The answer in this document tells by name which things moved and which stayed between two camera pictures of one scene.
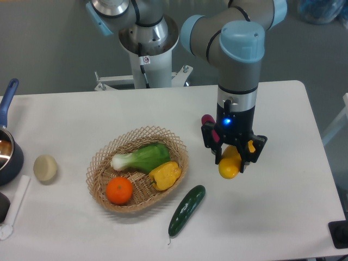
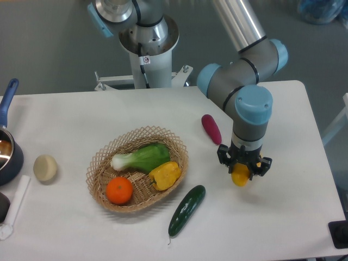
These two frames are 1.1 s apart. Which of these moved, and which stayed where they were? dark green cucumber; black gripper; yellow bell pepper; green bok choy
Moved: black gripper
Stayed: green bok choy; dark green cucumber; yellow bell pepper
